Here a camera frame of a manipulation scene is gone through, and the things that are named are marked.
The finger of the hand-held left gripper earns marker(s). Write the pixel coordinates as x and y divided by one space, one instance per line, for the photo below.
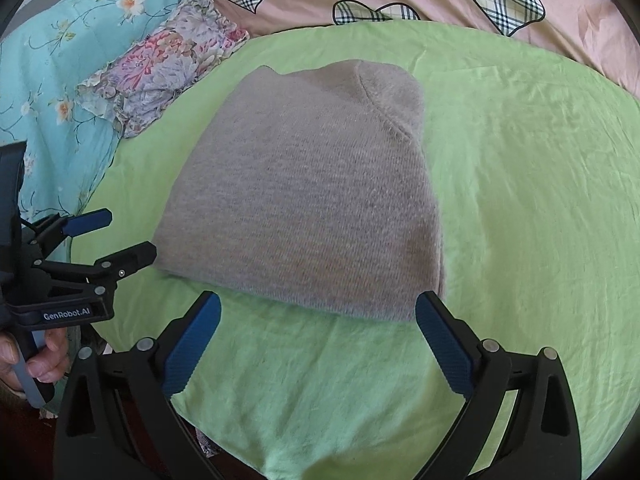
90 221
130 255

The person's left hand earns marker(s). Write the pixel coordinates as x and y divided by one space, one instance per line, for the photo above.
52 355

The teal floral bed sheet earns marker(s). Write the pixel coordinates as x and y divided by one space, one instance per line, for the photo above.
60 35

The green bed sheet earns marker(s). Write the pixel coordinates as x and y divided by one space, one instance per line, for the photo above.
525 210

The floral ruffled cloth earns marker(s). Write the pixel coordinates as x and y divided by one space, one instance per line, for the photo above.
160 60

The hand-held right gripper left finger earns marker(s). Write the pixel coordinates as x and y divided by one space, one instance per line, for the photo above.
192 350

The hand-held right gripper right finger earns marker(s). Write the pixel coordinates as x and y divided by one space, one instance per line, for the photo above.
445 345

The grey knit sweater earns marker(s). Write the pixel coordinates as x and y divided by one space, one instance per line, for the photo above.
310 185

